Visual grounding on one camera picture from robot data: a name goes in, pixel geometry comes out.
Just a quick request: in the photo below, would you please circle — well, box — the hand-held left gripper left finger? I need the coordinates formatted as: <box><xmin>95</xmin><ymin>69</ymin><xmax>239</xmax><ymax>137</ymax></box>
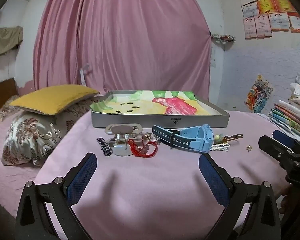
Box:
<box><xmin>15</xmin><ymin>152</ymin><xmax>98</xmax><ymax>240</ymax></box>

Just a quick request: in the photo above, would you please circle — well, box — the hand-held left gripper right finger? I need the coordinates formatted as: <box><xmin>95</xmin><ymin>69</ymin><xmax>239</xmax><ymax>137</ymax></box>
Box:
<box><xmin>199</xmin><ymin>153</ymin><xmax>282</xmax><ymax>240</ymax></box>

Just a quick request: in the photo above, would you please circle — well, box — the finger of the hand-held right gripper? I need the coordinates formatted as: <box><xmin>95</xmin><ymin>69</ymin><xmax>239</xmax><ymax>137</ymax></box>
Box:
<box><xmin>258</xmin><ymin>135</ymin><xmax>297</xmax><ymax>160</ymax></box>
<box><xmin>272</xmin><ymin>129</ymin><xmax>300</xmax><ymax>155</ymax></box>

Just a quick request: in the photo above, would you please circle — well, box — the white hair clip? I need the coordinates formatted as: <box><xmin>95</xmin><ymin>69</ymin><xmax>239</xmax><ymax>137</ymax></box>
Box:
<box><xmin>210</xmin><ymin>142</ymin><xmax>229</xmax><ymax>152</ymax></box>

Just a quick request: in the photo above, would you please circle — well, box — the black hair tie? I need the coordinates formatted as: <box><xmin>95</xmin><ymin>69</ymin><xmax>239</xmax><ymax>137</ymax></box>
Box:
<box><xmin>97</xmin><ymin>137</ymin><xmax>113</xmax><ymax>157</ymax></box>

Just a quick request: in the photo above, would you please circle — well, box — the brown beaded hair tie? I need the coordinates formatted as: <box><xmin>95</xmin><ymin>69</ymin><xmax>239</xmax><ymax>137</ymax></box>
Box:
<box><xmin>214</xmin><ymin>133</ymin><xmax>243</xmax><ymax>145</ymax></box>

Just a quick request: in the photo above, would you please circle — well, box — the blue digital watch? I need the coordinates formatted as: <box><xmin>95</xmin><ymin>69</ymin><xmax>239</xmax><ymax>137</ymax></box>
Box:
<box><xmin>152</xmin><ymin>124</ymin><xmax>213</xmax><ymax>153</ymax></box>

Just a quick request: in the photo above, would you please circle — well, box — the red beaded bracelet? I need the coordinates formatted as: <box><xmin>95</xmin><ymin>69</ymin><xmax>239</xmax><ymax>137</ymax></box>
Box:
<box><xmin>127</xmin><ymin>138</ymin><xmax>158</xmax><ymax>159</ymax></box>

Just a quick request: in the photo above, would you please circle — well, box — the beige hair claw clip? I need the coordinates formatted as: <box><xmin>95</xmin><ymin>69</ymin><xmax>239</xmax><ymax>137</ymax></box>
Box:
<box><xmin>104</xmin><ymin>123</ymin><xmax>143</xmax><ymax>157</ymax></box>

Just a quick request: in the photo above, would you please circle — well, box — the grey shallow tray box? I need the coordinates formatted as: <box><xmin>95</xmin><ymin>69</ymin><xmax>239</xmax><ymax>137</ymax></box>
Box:
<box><xmin>91</xmin><ymin>90</ymin><xmax>230</xmax><ymax>128</ymax></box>

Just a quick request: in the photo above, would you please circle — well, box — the person's right hand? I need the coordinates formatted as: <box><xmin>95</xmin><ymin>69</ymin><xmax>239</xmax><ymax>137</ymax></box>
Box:
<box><xmin>277</xmin><ymin>185</ymin><xmax>294</xmax><ymax>214</ymax></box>

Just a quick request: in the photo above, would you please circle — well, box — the stack of books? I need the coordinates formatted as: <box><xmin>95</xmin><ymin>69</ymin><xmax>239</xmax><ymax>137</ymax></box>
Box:
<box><xmin>268</xmin><ymin>100</ymin><xmax>300</xmax><ymax>139</ymax></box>

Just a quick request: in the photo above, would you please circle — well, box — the pink blanket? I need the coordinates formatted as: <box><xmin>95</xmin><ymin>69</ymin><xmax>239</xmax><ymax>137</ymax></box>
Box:
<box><xmin>0</xmin><ymin>109</ymin><xmax>300</xmax><ymax>240</ymax></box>

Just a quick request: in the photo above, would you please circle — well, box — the floral patterned pillow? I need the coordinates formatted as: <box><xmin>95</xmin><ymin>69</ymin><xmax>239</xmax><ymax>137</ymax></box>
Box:
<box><xmin>1</xmin><ymin>97</ymin><xmax>105</xmax><ymax>167</ymax></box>

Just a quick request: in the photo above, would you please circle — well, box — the colourful painted paper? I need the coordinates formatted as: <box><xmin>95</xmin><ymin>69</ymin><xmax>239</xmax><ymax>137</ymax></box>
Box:
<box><xmin>90</xmin><ymin>90</ymin><xmax>222</xmax><ymax>117</ymax></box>

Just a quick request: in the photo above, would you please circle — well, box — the yellow pillow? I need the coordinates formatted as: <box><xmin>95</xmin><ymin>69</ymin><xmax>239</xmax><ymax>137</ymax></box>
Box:
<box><xmin>9</xmin><ymin>85</ymin><xmax>100</xmax><ymax>116</ymax></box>

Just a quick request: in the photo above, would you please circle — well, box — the wooden headboard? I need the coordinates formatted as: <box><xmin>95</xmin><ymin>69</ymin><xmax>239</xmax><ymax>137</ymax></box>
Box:
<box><xmin>0</xmin><ymin>77</ymin><xmax>18</xmax><ymax>114</ymax></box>

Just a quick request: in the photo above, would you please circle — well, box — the pink curtain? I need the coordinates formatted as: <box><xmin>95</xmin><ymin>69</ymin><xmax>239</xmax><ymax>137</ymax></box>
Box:
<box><xmin>33</xmin><ymin>0</ymin><xmax>212</xmax><ymax>104</ymax></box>

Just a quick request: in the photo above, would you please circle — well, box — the olive hanging cloth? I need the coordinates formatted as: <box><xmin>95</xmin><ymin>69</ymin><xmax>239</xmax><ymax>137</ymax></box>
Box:
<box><xmin>0</xmin><ymin>26</ymin><xmax>24</xmax><ymax>60</ymax></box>

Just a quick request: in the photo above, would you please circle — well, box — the cartoon wall poster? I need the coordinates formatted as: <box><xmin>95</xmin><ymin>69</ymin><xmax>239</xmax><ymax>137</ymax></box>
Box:
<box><xmin>244</xmin><ymin>74</ymin><xmax>274</xmax><ymax>114</ymax></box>

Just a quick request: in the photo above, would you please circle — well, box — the small wall shelf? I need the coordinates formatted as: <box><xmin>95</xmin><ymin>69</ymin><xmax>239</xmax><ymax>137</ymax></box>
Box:
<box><xmin>210</xmin><ymin>33</ymin><xmax>237</xmax><ymax>46</ymax></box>

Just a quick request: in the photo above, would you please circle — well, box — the group of wall certificates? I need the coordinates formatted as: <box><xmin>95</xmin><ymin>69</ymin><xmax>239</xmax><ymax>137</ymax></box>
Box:
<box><xmin>239</xmin><ymin>0</ymin><xmax>300</xmax><ymax>40</ymax></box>

